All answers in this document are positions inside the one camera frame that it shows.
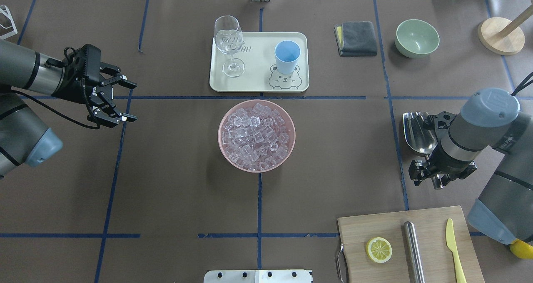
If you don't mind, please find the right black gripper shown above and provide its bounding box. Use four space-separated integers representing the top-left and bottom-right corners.
418 111 477 188

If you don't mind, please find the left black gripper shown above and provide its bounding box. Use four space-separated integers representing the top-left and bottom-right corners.
52 44 137 128

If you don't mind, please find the steel ice scoop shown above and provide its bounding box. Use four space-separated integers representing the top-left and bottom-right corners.
402 112 438 186

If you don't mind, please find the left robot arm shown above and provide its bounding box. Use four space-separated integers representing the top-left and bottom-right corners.
0 40 137 177

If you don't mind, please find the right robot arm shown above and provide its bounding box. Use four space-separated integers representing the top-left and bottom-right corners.
403 88 533 245

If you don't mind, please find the pile of ice cubes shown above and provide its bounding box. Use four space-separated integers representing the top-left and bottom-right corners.
222 103 290 170

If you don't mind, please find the light blue cup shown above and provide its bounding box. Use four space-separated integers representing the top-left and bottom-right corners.
274 40 301 74

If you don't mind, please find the yellow plastic knife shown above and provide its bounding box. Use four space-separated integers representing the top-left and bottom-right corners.
445 218 467 283

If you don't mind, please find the steel muddler black tip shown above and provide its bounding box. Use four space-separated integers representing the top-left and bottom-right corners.
403 221 425 283

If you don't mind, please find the wooden cutting board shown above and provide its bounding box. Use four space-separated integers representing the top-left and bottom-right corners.
337 206 485 283

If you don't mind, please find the lemon half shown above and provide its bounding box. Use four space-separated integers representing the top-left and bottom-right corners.
366 237 393 263

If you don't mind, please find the whole yellow lemon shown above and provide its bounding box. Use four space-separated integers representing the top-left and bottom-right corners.
509 239 533 260

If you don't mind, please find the green bowl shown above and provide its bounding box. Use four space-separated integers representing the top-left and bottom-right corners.
395 19 440 58

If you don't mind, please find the clear wine glass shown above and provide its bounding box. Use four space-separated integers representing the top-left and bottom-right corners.
214 15 245 78

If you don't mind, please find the wooden paper towel stand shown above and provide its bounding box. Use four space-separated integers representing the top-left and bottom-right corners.
477 6 533 55

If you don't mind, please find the pink bowl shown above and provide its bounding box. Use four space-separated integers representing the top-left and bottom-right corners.
218 99 296 173

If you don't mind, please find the cream bear serving tray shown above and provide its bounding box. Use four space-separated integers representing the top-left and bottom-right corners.
209 32 309 93

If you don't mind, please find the grey and yellow cloth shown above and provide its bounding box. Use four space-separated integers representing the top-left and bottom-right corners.
334 21 378 57

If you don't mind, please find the white wire cup rack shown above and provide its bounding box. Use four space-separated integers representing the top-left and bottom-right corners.
0 5 18 40

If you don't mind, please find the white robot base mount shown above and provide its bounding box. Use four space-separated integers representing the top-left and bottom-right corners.
203 269 314 283

